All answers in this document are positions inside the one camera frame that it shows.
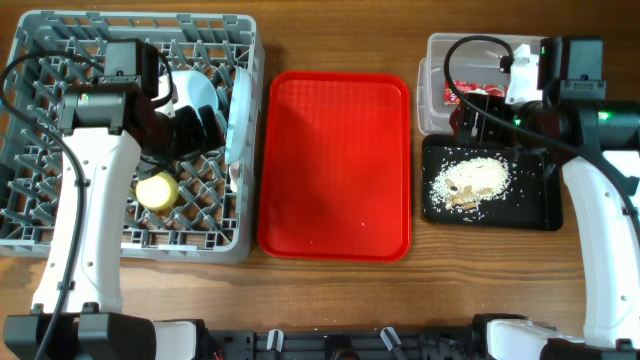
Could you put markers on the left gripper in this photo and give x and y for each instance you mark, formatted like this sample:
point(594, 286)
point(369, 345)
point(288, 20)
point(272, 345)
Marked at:
point(197, 141)

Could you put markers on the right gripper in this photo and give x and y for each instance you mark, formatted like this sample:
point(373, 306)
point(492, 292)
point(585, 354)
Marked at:
point(467, 119)

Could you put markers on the red snack wrapper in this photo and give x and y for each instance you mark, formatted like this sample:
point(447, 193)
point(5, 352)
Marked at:
point(469, 87)

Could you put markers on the light blue bowl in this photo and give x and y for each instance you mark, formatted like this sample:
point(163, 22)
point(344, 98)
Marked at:
point(190, 89)

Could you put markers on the yellow plastic cup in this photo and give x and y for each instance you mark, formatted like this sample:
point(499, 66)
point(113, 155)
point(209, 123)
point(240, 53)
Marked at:
point(158, 192)

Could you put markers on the light blue plate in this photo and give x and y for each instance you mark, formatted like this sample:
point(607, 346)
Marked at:
point(239, 114)

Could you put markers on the rice and food scraps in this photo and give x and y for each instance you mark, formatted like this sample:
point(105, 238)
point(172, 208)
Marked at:
point(462, 188)

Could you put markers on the white plastic fork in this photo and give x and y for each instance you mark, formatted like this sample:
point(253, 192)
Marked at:
point(234, 176)

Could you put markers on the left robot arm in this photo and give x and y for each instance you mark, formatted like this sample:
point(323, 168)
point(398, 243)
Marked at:
point(105, 129)

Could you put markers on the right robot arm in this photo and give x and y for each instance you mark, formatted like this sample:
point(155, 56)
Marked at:
point(557, 100)

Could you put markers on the grey dishwasher rack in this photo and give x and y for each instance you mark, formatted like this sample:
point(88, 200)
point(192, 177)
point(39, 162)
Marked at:
point(208, 222)

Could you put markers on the clear plastic bin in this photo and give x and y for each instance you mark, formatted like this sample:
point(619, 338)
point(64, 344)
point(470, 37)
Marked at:
point(477, 62)

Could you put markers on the black tray bin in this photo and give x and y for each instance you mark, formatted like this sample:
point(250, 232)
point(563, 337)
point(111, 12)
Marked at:
point(533, 200)

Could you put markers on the red plastic tray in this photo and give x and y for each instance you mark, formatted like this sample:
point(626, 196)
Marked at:
point(336, 175)

